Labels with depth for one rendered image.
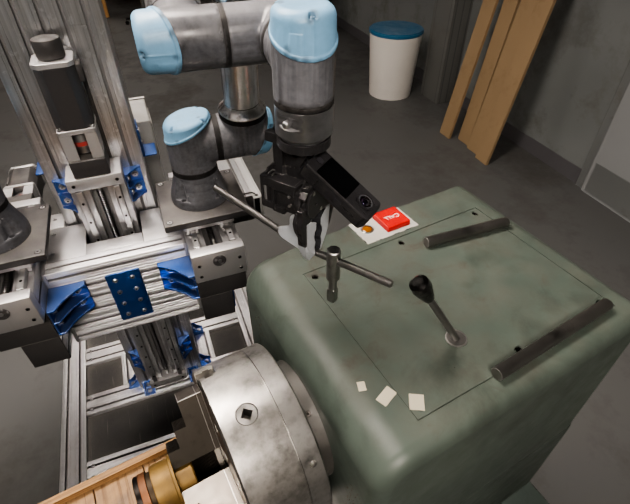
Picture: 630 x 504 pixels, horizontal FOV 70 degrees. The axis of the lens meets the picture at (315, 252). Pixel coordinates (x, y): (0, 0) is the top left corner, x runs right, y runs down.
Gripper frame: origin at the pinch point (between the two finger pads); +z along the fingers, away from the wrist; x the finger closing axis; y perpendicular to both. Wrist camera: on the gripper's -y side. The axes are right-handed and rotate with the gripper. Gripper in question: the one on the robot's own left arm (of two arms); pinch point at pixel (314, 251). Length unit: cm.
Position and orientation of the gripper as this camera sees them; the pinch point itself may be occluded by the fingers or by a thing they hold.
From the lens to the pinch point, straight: 72.0
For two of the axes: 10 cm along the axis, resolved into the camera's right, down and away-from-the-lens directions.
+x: -5.2, 5.7, -6.3
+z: -0.2, 7.3, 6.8
